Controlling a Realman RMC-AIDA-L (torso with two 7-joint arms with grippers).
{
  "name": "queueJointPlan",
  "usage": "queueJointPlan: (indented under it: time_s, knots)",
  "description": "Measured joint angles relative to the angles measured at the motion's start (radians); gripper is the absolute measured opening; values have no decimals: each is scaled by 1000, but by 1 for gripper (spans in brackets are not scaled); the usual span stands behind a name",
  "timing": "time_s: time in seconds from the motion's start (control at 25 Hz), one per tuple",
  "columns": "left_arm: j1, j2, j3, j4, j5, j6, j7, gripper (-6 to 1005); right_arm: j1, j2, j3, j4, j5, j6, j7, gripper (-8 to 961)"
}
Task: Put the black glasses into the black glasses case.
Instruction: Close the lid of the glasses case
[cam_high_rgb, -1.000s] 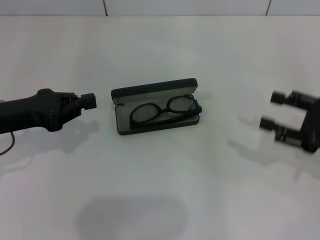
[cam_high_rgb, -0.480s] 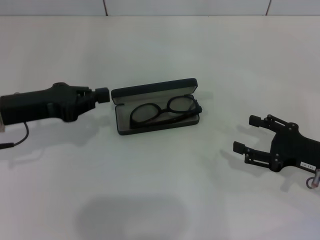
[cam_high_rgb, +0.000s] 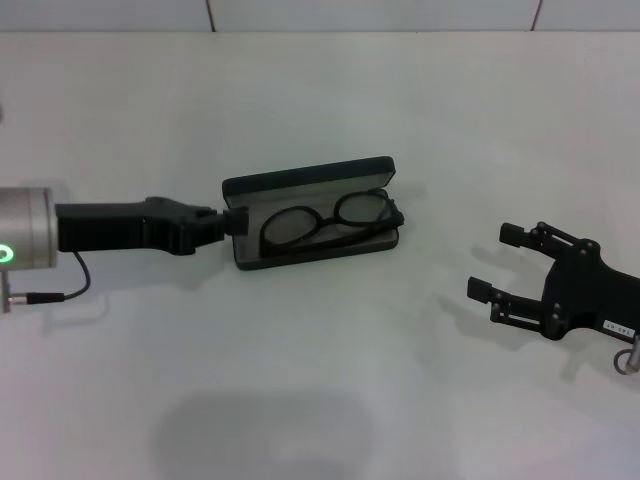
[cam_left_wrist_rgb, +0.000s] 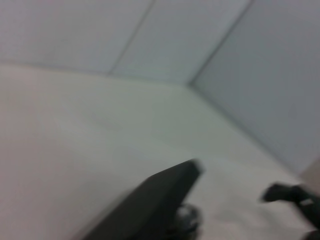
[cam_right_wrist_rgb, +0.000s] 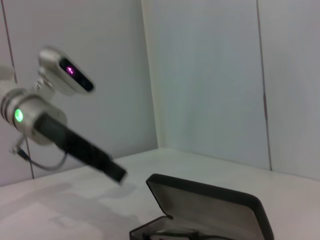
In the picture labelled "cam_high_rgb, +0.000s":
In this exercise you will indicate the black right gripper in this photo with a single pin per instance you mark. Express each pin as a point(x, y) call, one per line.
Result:
point(585, 295)

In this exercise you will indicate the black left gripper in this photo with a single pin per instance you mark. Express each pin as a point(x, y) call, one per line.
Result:
point(125, 227)

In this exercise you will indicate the black glasses case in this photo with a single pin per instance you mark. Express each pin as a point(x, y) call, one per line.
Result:
point(310, 172)

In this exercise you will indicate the black round-frame glasses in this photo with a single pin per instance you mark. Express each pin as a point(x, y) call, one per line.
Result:
point(329, 221)

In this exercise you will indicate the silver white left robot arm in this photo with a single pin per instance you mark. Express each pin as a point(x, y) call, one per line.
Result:
point(30, 225)

